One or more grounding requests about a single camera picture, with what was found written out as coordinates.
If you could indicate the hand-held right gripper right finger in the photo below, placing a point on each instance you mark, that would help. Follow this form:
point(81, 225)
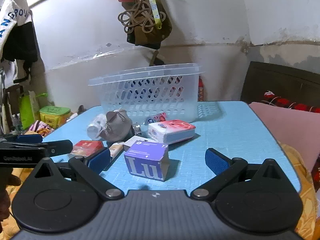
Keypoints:
point(216, 161)

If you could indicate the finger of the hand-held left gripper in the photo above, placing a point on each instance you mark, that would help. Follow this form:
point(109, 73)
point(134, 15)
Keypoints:
point(30, 138)
point(58, 147)

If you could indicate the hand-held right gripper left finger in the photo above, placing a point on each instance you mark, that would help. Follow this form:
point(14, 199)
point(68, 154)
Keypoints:
point(99, 158)

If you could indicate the clear plastic basket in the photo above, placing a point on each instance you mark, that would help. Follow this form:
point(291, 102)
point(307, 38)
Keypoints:
point(150, 97)

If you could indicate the person's left hand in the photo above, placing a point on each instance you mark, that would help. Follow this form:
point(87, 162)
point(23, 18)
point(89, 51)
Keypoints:
point(6, 195)

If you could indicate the colourful snack packet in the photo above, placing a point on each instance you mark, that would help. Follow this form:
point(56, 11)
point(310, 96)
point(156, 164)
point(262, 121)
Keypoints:
point(41, 128)

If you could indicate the small red box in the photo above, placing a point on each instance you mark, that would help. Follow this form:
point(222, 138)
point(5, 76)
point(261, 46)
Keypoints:
point(86, 148)

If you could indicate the white cosmetic tube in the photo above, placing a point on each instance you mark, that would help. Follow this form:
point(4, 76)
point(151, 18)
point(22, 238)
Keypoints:
point(117, 149)

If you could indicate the green shopping bag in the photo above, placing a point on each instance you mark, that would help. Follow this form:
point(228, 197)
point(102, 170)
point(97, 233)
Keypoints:
point(26, 107)

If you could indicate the green lidded yellow box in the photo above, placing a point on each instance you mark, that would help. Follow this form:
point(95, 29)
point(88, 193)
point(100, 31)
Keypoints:
point(54, 116)

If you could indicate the small clear plastic bottle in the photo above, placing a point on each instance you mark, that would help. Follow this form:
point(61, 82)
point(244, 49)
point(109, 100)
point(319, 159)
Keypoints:
point(96, 127)

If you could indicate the flat white box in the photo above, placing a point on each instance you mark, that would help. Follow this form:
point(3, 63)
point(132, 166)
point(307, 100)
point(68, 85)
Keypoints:
point(133, 141)

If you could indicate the purple cardboard box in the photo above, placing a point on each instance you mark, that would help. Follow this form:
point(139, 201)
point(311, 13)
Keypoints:
point(147, 160)

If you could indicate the pink white tissue pack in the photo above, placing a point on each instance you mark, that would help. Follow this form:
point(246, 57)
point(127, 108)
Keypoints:
point(172, 131)

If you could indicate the small red blue tissue packet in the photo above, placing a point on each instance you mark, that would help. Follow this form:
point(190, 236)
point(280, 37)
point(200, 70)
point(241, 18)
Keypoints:
point(157, 118)

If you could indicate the red bottle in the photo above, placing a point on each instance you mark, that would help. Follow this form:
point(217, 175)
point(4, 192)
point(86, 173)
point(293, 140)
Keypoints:
point(200, 90)

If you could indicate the pink pillow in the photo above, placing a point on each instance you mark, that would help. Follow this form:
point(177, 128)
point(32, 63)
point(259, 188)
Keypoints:
point(290, 127)

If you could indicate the black red floral cloth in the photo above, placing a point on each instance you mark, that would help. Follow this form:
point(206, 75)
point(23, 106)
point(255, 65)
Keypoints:
point(292, 103)

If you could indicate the orange patterned blanket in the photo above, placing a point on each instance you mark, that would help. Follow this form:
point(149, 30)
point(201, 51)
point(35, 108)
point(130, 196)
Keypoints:
point(306, 197)

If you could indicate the dark wooden headboard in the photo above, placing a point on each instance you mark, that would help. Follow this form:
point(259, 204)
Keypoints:
point(280, 80)

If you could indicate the white black jacket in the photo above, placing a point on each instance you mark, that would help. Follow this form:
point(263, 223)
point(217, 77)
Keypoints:
point(17, 30)

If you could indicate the brown hanging bag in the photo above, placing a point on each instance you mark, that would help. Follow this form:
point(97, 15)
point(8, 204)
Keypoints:
point(150, 36)

